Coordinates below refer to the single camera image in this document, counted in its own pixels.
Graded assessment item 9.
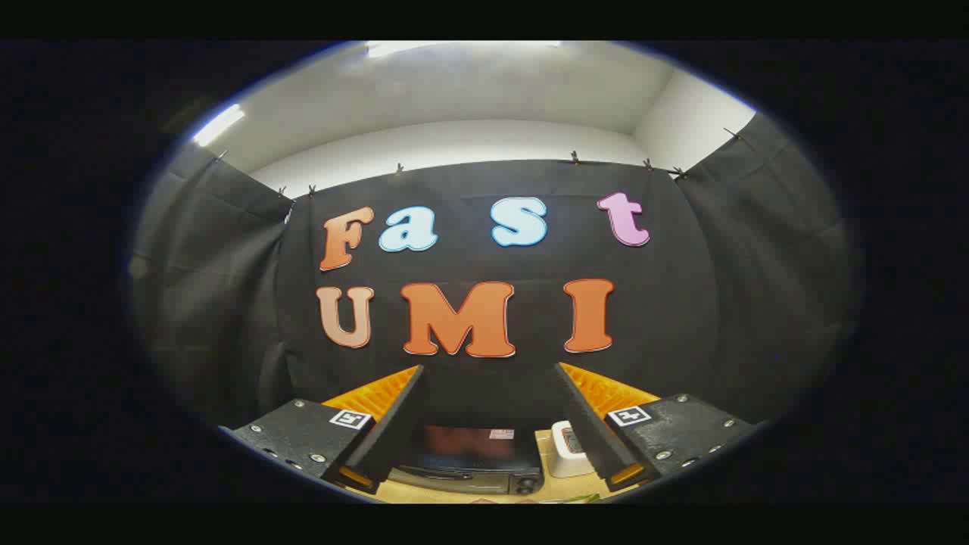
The ceiling light strip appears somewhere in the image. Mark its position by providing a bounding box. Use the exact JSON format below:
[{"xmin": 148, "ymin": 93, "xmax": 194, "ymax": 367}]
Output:
[
  {"xmin": 363, "ymin": 41, "xmax": 562, "ymax": 59},
  {"xmin": 192, "ymin": 104, "xmax": 246, "ymax": 148}
]

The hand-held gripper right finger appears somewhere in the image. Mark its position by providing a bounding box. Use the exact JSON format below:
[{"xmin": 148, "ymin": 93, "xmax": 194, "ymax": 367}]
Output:
[{"xmin": 555, "ymin": 363, "xmax": 758, "ymax": 491}]

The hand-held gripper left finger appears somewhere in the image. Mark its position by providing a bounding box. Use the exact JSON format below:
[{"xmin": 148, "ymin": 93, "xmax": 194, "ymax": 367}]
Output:
[{"xmin": 220, "ymin": 366, "xmax": 426, "ymax": 494}]

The white kitchen appliance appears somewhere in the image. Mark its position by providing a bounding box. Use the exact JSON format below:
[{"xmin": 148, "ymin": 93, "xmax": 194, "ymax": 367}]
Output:
[{"xmin": 550, "ymin": 420, "xmax": 599, "ymax": 479}]

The dark side cloth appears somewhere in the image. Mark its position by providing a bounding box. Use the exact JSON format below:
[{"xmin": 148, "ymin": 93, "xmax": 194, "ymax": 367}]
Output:
[
  {"xmin": 674, "ymin": 112, "xmax": 864, "ymax": 425},
  {"xmin": 129, "ymin": 144, "xmax": 296, "ymax": 425}
]

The black toaster oven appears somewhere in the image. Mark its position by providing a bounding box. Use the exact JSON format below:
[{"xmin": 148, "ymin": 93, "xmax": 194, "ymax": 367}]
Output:
[{"xmin": 390, "ymin": 424, "xmax": 546, "ymax": 497}]

